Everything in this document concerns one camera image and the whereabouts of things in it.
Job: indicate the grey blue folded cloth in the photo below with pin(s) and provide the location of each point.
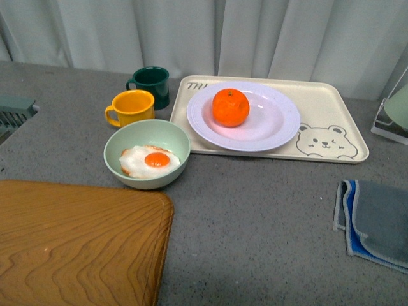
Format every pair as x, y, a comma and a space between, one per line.
374, 219

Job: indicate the green plastic cup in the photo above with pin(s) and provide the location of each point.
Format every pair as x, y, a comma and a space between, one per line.
396, 107

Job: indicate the dark green mug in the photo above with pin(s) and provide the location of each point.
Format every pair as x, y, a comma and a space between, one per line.
153, 79

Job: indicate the grey white curtain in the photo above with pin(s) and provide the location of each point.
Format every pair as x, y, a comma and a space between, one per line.
360, 47

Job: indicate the white round plate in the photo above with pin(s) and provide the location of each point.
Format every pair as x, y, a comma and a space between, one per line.
273, 119

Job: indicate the light green bowl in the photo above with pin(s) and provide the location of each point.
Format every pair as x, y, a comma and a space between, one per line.
158, 133

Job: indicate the yellow mug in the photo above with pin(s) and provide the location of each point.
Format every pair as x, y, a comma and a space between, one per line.
129, 107

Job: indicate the wooden cutting board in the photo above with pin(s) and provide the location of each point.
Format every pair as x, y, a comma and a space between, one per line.
65, 244

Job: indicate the green sink drying rack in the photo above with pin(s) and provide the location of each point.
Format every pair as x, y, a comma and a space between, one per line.
15, 111

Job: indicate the fake fried egg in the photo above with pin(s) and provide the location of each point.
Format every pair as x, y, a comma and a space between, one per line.
147, 162

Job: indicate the cream bear serving tray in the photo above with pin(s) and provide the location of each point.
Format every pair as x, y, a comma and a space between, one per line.
327, 132

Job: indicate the white wire cup rack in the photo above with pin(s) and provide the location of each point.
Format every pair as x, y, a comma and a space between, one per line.
383, 125

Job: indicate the orange fruit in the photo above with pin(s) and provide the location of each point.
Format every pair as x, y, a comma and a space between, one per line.
230, 107

